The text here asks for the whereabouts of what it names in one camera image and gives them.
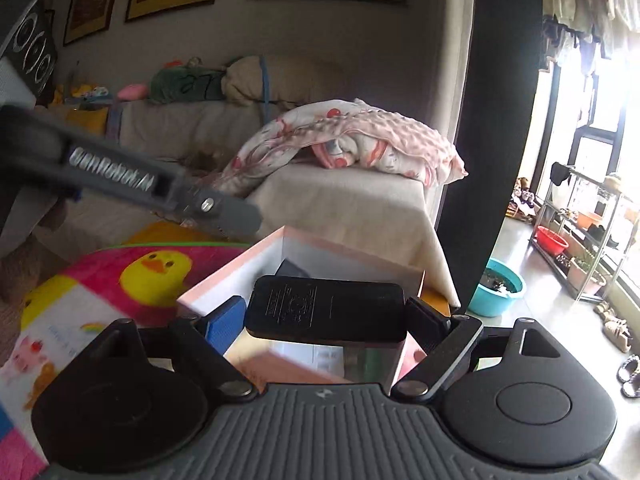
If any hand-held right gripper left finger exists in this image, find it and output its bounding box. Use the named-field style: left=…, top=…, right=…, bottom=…
left=75, top=295, right=258, bottom=403

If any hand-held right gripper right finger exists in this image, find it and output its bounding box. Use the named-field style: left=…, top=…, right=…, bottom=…
left=391, top=296, right=576, bottom=403

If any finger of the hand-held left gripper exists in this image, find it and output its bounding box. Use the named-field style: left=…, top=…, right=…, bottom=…
left=172, top=182, right=264, bottom=239

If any pink cardboard box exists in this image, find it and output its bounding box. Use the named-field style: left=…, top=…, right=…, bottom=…
left=176, top=225, right=432, bottom=386

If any black power bank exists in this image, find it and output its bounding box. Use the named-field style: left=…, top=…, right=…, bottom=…
left=244, top=275, right=407, bottom=347

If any teal plastic basin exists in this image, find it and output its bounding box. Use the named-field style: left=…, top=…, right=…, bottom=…
left=474, top=257, right=527, bottom=317

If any small colourful toy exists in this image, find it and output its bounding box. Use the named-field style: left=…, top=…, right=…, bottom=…
left=75, top=85, right=115, bottom=102

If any pink plush toy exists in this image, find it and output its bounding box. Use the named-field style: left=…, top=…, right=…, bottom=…
left=116, top=82, right=148, bottom=102

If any colourful play mat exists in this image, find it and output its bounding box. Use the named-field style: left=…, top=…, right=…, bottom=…
left=0, top=220, right=463, bottom=480

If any beige sofa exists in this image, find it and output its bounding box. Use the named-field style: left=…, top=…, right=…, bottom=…
left=50, top=55, right=463, bottom=311

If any green plush pillow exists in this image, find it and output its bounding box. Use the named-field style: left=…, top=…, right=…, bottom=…
left=149, top=66, right=228, bottom=106

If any black speaker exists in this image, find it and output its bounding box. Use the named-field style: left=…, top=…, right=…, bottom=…
left=0, top=0, right=60, bottom=97

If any red plastic basin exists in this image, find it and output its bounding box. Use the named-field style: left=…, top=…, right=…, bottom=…
left=535, top=225, right=571, bottom=256

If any wooden rack of shoes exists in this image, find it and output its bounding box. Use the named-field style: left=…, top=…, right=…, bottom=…
left=507, top=176, right=538, bottom=222

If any potted plant planter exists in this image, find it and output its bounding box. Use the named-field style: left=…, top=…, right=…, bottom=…
left=567, top=255, right=607, bottom=291

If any pink printed blanket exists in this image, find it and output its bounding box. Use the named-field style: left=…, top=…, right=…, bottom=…
left=212, top=97, right=470, bottom=198

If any orange plastic basin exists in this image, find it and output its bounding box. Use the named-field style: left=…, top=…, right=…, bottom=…
left=575, top=210, right=605, bottom=231

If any metal shelf rack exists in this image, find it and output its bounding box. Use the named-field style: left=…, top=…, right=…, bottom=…
left=529, top=162, right=640, bottom=303

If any hanging laundry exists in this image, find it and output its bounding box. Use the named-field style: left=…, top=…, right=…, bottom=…
left=542, top=0, right=640, bottom=68

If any beige pillow with blue strap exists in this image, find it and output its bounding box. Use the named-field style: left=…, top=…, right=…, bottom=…
left=222, top=55, right=301, bottom=111

